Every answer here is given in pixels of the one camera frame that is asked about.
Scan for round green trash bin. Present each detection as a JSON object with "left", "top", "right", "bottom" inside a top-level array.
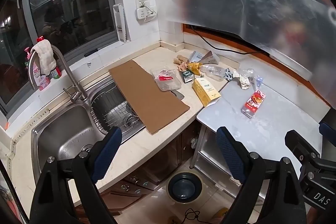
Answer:
[{"left": 167, "top": 172, "right": 203, "bottom": 203}]

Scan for white tissue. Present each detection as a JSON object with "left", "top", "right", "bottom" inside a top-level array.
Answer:
[{"left": 232, "top": 69, "right": 254, "bottom": 90}]

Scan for dark window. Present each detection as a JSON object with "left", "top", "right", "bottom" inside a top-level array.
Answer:
[{"left": 1, "top": 0, "right": 117, "bottom": 115}]

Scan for black power cable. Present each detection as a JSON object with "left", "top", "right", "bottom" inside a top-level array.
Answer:
[{"left": 190, "top": 25, "right": 271, "bottom": 57}]

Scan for grey printed paper packet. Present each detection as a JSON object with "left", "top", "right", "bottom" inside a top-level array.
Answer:
[{"left": 189, "top": 51, "right": 220, "bottom": 64}]

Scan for thin black cable on floor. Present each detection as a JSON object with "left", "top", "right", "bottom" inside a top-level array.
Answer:
[{"left": 180, "top": 207, "right": 206, "bottom": 224}]

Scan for yellow wrapper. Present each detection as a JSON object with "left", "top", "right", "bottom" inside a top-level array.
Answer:
[{"left": 187, "top": 62, "right": 203, "bottom": 76}]

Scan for white cloth on faucet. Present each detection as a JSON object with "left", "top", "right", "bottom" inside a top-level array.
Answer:
[{"left": 31, "top": 39, "right": 57, "bottom": 76}]

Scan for black white patterned wrapper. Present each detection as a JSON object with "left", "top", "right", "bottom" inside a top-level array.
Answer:
[{"left": 224, "top": 68, "right": 233, "bottom": 81}]

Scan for pink soap bottle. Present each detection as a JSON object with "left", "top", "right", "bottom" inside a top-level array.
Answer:
[{"left": 24, "top": 47, "right": 50, "bottom": 91}]

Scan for chrome kitchen faucet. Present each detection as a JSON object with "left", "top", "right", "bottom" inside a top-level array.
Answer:
[{"left": 28, "top": 44, "right": 88, "bottom": 102}]

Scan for clear plastic food container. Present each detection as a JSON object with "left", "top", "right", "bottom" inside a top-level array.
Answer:
[{"left": 150, "top": 67, "right": 182, "bottom": 92}]

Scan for translucent plastic sheet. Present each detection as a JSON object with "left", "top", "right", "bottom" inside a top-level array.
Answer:
[{"left": 166, "top": 0, "right": 335, "bottom": 105}]

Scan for green cigarette box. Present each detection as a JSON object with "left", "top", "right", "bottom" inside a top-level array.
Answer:
[{"left": 180, "top": 70, "right": 194, "bottom": 84}]

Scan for red cap green bottle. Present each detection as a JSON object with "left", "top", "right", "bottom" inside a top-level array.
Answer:
[{"left": 34, "top": 36, "right": 62, "bottom": 79}]

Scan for small blue clear packet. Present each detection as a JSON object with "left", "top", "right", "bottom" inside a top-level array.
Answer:
[{"left": 253, "top": 75, "right": 263, "bottom": 88}]

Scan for white wall-mounted holder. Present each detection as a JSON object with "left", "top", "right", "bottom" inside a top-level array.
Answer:
[{"left": 113, "top": 3, "right": 127, "bottom": 43}]

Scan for white power strip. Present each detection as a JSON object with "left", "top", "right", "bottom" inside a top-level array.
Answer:
[{"left": 135, "top": 5, "right": 157, "bottom": 23}]

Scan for stainless steel sink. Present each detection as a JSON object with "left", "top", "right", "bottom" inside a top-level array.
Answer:
[{"left": 31, "top": 76, "right": 135, "bottom": 181}]

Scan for yellow slipper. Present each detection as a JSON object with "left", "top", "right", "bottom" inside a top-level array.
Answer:
[{"left": 210, "top": 207, "right": 228, "bottom": 224}]

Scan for brown cardboard sheet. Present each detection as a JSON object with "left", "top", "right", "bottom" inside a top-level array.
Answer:
[{"left": 109, "top": 60, "right": 190, "bottom": 134}]

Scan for brown paper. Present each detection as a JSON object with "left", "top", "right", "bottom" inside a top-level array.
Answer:
[{"left": 173, "top": 55, "right": 189, "bottom": 72}]

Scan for wire dish rack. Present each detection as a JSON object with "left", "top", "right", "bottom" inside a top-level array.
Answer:
[{"left": 91, "top": 84, "right": 145, "bottom": 139}]

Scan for red white snack box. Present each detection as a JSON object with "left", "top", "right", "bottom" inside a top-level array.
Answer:
[{"left": 241, "top": 90, "right": 266, "bottom": 118}]

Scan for clear crushed plastic bottle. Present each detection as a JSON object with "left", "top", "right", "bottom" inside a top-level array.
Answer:
[{"left": 200, "top": 64, "right": 226, "bottom": 81}]

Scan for yellow carton box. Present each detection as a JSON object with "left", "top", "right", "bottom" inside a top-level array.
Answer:
[{"left": 192, "top": 77, "right": 221, "bottom": 107}]

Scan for white wall socket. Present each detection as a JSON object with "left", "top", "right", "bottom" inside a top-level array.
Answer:
[{"left": 135, "top": 0, "right": 150, "bottom": 9}]

